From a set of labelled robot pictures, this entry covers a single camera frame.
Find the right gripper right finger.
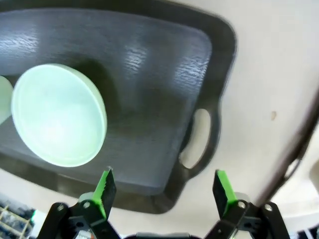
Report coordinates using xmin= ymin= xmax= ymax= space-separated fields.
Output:
xmin=204 ymin=169 xmax=287 ymax=239

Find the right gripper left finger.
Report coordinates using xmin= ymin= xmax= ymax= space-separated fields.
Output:
xmin=37 ymin=167 xmax=118 ymax=239

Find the dark brown tray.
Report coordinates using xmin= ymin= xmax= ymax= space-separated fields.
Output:
xmin=0 ymin=9 xmax=238 ymax=215

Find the light green bowl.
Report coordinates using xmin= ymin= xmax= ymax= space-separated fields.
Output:
xmin=10 ymin=64 xmax=108 ymax=168

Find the light green cup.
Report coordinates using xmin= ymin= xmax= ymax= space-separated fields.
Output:
xmin=0 ymin=75 xmax=14 ymax=125

